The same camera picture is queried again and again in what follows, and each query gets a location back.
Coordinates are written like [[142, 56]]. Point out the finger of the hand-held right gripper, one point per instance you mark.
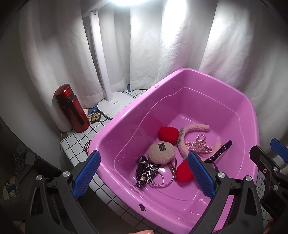
[[279, 148], [261, 155]]

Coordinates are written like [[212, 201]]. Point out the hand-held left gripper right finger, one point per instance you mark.
[[201, 175]]

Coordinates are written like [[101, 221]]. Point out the white curtain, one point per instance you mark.
[[180, 33]]

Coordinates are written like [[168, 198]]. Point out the black wristwatch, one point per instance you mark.
[[221, 149]]

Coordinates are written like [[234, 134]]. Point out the pink plastic basin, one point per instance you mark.
[[157, 198]]

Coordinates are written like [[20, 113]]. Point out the red water bottle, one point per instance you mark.
[[72, 108]]

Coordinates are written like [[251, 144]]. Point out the beige plush pouch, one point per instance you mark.
[[159, 155]]

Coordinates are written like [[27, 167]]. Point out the pink headband with red pom-poms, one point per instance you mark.
[[167, 133]]

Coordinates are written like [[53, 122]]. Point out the person's left hand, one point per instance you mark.
[[144, 232]]

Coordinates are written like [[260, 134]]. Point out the white desk lamp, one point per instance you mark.
[[101, 56]]

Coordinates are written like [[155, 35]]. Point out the person's right hand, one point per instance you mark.
[[270, 226]]

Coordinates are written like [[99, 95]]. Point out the silver bangle with beads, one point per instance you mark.
[[150, 180]]

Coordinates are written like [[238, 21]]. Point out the pearl hair claw clip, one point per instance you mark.
[[200, 146]]

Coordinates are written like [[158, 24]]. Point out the brown hair clip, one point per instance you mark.
[[174, 168]]

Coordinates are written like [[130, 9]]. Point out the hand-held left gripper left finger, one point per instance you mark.
[[86, 175]]

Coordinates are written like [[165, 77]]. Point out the black gold badge charm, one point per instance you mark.
[[95, 117]]

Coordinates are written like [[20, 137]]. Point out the scattered paper litter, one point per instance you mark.
[[15, 177]]

